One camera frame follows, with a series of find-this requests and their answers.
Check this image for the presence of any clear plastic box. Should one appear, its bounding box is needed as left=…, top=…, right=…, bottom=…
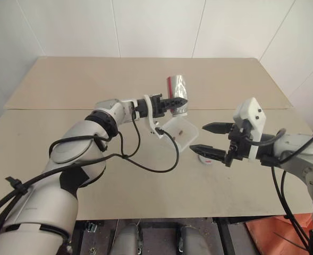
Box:
left=160, top=117, right=199, bottom=154

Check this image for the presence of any black cable tie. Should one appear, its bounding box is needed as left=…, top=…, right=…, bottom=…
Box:
left=5, top=176, right=23, bottom=192

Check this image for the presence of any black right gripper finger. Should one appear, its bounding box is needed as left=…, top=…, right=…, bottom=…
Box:
left=189, top=144, right=230, bottom=164
left=202, top=122, right=235, bottom=135

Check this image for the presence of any silver foil-wrapped jar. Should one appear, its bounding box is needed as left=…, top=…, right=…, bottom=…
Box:
left=166, top=75, right=190, bottom=118

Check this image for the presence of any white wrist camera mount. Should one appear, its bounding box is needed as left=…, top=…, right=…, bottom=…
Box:
left=143, top=94, right=164, bottom=140
left=232, top=97, right=267, bottom=160

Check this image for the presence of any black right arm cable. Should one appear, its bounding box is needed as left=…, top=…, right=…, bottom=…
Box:
left=251, top=124, right=313, bottom=252

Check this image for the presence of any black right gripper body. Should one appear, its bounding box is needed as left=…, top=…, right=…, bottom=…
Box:
left=224, top=123, right=253, bottom=168

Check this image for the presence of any orange sheet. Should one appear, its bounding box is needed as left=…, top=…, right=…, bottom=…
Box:
left=245, top=214, right=313, bottom=255

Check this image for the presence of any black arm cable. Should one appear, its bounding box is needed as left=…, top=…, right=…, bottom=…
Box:
left=251, top=124, right=313, bottom=252
left=0, top=110, right=180, bottom=240

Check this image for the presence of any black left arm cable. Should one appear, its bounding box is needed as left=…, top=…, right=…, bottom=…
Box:
left=0, top=110, right=180, bottom=240

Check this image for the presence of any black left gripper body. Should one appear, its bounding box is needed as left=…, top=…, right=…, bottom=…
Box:
left=150, top=92, right=166, bottom=118

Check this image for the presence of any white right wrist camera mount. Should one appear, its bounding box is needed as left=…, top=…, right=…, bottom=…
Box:
left=232, top=97, right=267, bottom=160

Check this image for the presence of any black table frame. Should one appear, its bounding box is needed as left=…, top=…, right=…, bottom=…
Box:
left=72, top=216, right=249, bottom=255

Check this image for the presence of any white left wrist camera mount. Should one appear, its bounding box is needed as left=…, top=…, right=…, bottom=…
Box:
left=143, top=94, right=164, bottom=140

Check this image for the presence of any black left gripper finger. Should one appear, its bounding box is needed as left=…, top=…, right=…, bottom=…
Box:
left=163, top=97, right=188, bottom=109

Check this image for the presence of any grey rounded shape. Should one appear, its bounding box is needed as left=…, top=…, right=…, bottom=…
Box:
left=113, top=223, right=143, bottom=255
left=177, top=225, right=201, bottom=255

